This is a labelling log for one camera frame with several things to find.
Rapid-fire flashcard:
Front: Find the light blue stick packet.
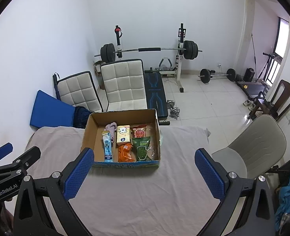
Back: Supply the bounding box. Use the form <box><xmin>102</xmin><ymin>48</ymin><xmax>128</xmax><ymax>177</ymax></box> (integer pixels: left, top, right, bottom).
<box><xmin>102</xmin><ymin>131</ymin><xmax>113</xmax><ymax>162</ymax></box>

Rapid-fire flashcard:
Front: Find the purple fluffy towel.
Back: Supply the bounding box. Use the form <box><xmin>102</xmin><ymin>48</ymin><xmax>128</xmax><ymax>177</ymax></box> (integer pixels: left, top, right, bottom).
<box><xmin>105</xmin><ymin>122</ymin><xmax>117</xmax><ymax>143</ymax></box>

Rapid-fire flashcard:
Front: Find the orange snack packet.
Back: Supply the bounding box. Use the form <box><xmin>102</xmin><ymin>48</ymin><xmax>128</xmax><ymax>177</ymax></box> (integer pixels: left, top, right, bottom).
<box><xmin>118</xmin><ymin>143</ymin><xmax>136</xmax><ymax>162</ymax></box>

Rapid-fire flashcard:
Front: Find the green snack packet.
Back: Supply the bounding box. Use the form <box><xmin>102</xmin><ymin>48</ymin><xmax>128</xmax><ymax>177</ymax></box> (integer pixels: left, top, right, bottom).
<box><xmin>132</xmin><ymin>136</ymin><xmax>151</xmax><ymax>161</ymax></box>

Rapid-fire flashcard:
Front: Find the blue foam mat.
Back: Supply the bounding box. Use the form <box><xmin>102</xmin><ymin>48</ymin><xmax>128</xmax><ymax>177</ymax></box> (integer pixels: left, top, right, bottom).
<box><xmin>30</xmin><ymin>90</ymin><xmax>75</xmax><ymax>128</ymax></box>

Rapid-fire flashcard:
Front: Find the beige plastic chair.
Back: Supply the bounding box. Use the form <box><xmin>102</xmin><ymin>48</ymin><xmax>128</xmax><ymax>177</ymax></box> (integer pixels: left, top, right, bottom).
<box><xmin>212</xmin><ymin>114</ymin><xmax>287</xmax><ymax>179</ymax></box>

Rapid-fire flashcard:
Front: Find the white table cloth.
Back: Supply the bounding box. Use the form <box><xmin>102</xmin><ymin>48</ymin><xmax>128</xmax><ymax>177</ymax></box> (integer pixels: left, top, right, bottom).
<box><xmin>6</xmin><ymin>124</ymin><xmax>225</xmax><ymax>236</ymax></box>

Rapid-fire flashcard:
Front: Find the white quilted chair left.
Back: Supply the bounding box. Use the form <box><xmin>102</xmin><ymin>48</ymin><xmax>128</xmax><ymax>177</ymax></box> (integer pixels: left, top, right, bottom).
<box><xmin>53</xmin><ymin>71</ymin><xmax>103</xmax><ymax>112</ymax></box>

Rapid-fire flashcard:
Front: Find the white quilted chair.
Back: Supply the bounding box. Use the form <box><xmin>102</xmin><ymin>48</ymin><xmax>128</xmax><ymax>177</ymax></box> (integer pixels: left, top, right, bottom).
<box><xmin>53</xmin><ymin>71</ymin><xmax>103</xmax><ymax>112</ymax></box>
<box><xmin>101</xmin><ymin>59</ymin><xmax>147</xmax><ymax>111</ymax></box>

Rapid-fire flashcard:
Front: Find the cream tissue box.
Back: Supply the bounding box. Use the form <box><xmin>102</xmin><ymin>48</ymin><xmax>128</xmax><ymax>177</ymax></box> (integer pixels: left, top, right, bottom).
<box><xmin>116</xmin><ymin>125</ymin><xmax>131</xmax><ymax>146</ymax></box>

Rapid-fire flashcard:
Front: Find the cardboard box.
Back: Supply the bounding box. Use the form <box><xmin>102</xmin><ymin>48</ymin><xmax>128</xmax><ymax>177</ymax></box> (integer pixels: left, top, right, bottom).
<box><xmin>81</xmin><ymin>109</ymin><xmax>161</xmax><ymax>168</ymax></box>

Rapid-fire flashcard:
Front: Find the red snack packet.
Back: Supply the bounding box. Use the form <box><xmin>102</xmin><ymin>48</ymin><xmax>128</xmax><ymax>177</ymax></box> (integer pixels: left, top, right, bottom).
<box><xmin>131</xmin><ymin>124</ymin><xmax>147</xmax><ymax>138</ymax></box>

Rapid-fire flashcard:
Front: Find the white quilted chair right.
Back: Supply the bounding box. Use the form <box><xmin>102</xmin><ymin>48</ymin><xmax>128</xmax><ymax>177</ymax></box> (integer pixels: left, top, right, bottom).
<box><xmin>101</xmin><ymin>59</ymin><xmax>147</xmax><ymax>111</ymax></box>

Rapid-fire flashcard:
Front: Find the dark wooden chair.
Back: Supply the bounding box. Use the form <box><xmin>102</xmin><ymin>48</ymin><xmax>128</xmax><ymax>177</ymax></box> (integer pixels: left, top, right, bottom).
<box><xmin>247</xmin><ymin>79</ymin><xmax>290</xmax><ymax>122</ymax></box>

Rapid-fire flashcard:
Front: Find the black treadmill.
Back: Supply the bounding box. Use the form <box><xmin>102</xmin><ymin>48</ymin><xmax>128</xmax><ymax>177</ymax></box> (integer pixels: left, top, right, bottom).
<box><xmin>236</xmin><ymin>53</ymin><xmax>283</xmax><ymax>100</ymax></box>

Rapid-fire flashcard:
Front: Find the chrome dumbbell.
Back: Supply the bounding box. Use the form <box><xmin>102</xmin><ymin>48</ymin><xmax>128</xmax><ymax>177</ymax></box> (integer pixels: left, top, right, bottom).
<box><xmin>166</xmin><ymin>100</ymin><xmax>180</xmax><ymax>119</ymax></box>

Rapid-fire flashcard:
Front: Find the barbell on rack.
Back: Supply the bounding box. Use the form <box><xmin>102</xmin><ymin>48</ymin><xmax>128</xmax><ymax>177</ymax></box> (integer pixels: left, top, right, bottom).
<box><xmin>95</xmin><ymin>41</ymin><xmax>202</xmax><ymax>63</ymax></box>

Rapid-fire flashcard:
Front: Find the black weight bench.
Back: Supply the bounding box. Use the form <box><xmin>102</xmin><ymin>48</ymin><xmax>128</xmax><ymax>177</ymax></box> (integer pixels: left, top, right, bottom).
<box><xmin>144</xmin><ymin>71</ymin><xmax>170</xmax><ymax>126</ymax></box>

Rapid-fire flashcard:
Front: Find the floor barbell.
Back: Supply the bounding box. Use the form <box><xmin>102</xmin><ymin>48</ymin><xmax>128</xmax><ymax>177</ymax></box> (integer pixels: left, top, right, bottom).
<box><xmin>198</xmin><ymin>68</ymin><xmax>237</xmax><ymax>84</ymax></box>

